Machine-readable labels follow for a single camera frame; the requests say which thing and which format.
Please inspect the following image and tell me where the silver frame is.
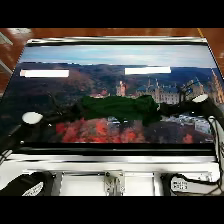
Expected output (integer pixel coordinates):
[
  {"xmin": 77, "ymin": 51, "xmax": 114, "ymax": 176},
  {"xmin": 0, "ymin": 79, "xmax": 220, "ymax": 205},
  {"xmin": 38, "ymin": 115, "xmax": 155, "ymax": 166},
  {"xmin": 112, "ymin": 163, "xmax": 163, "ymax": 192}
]
[{"xmin": 0, "ymin": 35, "xmax": 224, "ymax": 197}]

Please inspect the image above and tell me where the dark green shirt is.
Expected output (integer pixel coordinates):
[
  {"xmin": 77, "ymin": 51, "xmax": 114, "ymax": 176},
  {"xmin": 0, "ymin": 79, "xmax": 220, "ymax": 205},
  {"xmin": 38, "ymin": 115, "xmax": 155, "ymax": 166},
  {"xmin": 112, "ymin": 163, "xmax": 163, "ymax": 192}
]
[{"xmin": 79, "ymin": 95, "xmax": 163, "ymax": 127}]

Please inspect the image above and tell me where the black cable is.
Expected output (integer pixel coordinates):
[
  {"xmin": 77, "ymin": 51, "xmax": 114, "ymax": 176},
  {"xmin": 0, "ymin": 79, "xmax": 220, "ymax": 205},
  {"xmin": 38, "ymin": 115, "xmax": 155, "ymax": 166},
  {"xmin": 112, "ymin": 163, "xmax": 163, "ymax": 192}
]
[{"xmin": 173, "ymin": 172, "xmax": 224, "ymax": 187}]

